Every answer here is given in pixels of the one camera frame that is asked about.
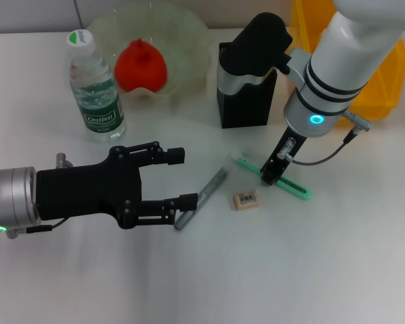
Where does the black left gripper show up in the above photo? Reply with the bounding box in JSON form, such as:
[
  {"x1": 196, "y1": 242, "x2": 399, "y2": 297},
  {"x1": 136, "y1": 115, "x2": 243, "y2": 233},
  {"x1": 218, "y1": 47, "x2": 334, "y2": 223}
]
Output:
[{"x1": 35, "y1": 141, "x2": 199, "y2": 230}]

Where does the grey pen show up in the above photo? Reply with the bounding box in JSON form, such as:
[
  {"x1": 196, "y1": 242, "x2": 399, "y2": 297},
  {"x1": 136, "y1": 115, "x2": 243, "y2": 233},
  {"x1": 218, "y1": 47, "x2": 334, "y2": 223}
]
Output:
[{"x1": 173, "y1": 167, "x2": 229, "y2": 232}]

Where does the pale green glass fruit bowl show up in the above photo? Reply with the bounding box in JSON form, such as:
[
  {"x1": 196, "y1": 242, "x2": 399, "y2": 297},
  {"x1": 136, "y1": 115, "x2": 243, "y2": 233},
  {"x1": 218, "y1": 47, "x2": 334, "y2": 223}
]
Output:
[{"x1": 86, "y1": 3, "x2": 213, "y2": 111}]

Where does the clear green-label water bottle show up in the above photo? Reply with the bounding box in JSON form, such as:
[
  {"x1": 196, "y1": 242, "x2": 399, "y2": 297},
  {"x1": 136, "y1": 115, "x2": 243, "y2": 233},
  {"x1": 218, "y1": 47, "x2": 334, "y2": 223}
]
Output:
[{"x1": 66, "y1": 29, "x2": 128, "y2": 142}]

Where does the black mesh pen holder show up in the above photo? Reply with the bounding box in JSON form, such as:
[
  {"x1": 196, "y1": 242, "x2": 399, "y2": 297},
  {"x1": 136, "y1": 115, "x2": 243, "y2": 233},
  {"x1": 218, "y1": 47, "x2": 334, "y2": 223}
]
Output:
[{"x1": 217, "y1": 42, "x2": 278, "y2": 129}]

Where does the beige eraser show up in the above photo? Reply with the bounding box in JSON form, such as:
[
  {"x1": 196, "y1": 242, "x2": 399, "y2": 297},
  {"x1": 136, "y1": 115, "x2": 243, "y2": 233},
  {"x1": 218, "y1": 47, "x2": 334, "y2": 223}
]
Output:
[{"x1": 232, "y1": 190, "x2": 259, "y2": 212}]

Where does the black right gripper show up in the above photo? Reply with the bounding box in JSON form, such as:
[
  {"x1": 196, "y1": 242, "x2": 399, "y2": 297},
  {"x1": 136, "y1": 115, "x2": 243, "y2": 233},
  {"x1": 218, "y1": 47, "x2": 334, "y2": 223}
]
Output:
[{"x1": 259, "y1": 128, "x2": 308, "y2": 186}]

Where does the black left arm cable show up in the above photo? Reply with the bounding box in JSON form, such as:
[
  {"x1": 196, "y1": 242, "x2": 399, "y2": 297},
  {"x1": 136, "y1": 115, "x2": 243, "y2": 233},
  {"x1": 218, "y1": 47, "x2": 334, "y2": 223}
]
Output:
[{"x1": 25, "y1": 217, "x2": 68, "y2": 234}]

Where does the green utility knife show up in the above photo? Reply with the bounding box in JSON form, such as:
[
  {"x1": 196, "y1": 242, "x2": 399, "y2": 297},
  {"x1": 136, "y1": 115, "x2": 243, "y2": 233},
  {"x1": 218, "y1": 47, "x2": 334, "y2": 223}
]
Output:
[{"x1": 231, "y1": 152, "x2": 313, "y2": 200}]

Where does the yellow plastic bin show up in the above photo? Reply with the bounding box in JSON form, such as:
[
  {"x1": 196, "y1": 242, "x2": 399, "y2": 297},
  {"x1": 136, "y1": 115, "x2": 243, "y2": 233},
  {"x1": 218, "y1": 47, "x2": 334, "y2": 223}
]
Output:
[{"x1": 289, "y1": 0, "x2": 405, "y2": 128}]

